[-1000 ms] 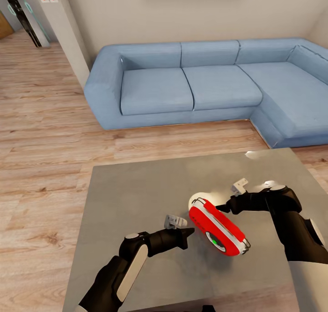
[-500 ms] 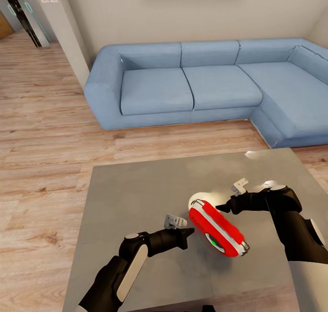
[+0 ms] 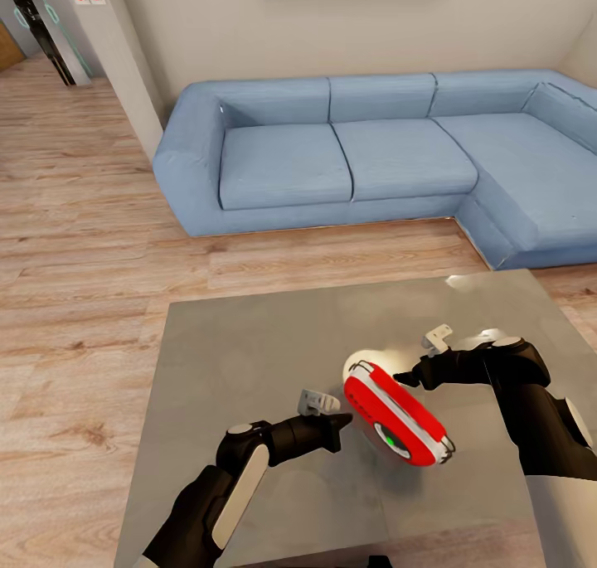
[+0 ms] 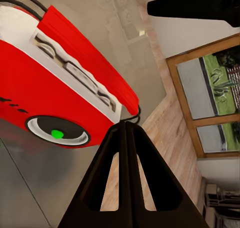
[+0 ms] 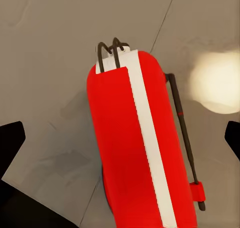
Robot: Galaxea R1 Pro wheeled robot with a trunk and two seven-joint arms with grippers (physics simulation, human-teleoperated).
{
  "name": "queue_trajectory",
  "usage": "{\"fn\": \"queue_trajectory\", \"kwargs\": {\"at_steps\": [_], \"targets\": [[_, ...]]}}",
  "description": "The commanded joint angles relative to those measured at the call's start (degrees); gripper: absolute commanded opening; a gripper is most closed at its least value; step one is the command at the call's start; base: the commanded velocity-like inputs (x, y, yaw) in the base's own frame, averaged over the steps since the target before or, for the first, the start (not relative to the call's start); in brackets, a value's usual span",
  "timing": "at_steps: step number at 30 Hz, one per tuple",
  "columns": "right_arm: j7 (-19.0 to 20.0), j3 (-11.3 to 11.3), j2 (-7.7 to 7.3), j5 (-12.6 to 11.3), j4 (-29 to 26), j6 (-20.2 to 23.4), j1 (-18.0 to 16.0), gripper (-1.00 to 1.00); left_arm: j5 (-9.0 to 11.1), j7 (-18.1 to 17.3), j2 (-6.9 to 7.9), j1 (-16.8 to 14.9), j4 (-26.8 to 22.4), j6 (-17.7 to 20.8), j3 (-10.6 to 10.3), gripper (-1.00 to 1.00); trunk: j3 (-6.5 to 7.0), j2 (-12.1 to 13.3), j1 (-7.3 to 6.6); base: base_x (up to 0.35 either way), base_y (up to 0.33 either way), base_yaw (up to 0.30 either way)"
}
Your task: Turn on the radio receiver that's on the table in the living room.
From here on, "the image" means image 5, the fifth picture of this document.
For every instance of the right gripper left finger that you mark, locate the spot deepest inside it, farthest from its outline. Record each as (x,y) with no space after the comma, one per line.
(12,136)

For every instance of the coffee table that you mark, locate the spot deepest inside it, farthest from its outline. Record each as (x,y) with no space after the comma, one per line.
(47,49)

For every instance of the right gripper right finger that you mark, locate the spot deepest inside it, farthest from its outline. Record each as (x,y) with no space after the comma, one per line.
(232,136)

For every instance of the radio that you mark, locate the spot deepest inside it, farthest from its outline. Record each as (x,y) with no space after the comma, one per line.
(143,172)

